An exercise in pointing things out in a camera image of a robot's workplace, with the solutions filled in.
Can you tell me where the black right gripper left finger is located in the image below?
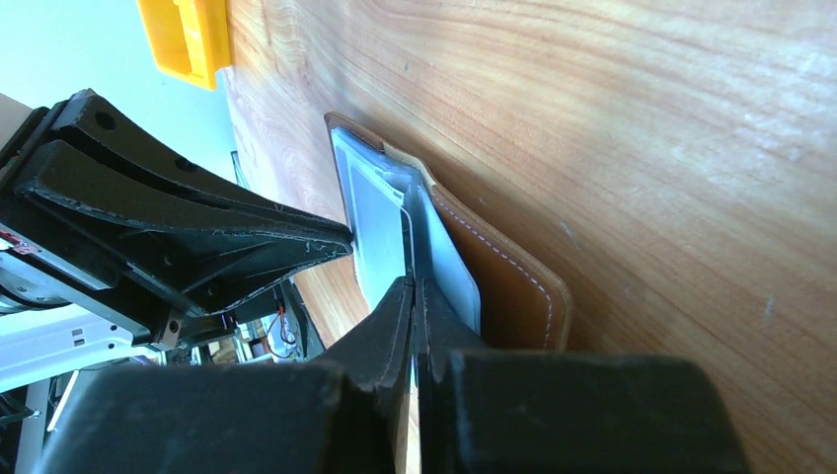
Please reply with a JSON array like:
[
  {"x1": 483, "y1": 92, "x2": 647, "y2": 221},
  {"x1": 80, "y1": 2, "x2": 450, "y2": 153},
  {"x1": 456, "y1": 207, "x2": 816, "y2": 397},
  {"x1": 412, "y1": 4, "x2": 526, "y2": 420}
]
[{"x1": 37, "y1": 276, "x2": 415, "y2": 473}]

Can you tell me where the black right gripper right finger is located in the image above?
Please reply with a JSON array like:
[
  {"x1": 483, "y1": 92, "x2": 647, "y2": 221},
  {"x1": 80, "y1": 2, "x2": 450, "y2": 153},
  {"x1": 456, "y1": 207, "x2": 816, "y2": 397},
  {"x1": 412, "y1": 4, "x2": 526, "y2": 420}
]
[{"x1": 416, "y1": 278, "x2": 749, "y2": 473}]

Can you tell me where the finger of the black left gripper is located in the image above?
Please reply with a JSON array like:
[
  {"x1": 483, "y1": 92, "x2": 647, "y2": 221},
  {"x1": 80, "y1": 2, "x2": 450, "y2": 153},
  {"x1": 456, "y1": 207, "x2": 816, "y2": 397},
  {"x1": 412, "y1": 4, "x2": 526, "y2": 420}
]
[{"x1": 13, "y1": 95, "x2": 352, "y2": 314}]

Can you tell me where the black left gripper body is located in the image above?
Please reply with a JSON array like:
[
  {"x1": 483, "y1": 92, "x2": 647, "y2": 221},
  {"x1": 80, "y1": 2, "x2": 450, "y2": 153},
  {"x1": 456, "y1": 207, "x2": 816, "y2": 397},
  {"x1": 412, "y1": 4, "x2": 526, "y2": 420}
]
[{"x1": 1, "y1": 104, "x2": 185, "y2": 351}]

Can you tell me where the brown leather card holder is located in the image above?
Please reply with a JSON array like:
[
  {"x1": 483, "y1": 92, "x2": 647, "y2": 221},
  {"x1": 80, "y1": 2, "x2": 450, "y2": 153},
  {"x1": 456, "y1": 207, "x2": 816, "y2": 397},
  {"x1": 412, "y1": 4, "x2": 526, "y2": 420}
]
[{"x1": 325, "y1": 112, "x2": 572, "y2": 352}]

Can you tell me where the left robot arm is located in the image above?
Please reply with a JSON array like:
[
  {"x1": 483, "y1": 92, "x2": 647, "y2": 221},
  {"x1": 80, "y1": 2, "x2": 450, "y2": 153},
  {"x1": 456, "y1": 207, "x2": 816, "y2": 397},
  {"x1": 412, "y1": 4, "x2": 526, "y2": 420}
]
[{"x1": 1, "y1": 90, "x2": 352, "y2": 391}]

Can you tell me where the yellow plastic bin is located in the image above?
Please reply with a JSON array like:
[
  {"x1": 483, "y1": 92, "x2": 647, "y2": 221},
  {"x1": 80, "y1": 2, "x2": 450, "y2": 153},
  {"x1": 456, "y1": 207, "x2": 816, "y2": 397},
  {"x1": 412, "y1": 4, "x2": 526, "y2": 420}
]
[{"x1": 137, "y1": 0, "x2": 232, "y2": 91}]

